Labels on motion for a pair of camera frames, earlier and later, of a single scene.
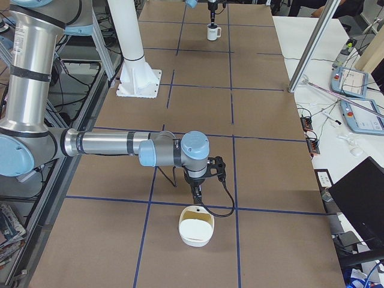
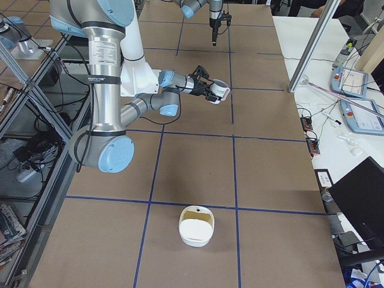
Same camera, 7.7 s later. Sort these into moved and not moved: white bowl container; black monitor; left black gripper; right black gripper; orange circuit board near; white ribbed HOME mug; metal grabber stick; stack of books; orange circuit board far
Moved: white ribbed HOME mug; right black gripper; left black gripper
Not moved: orange circuit board far; orange circuit board near; stack of books; black monitor; white bowl container; metal grabber stick
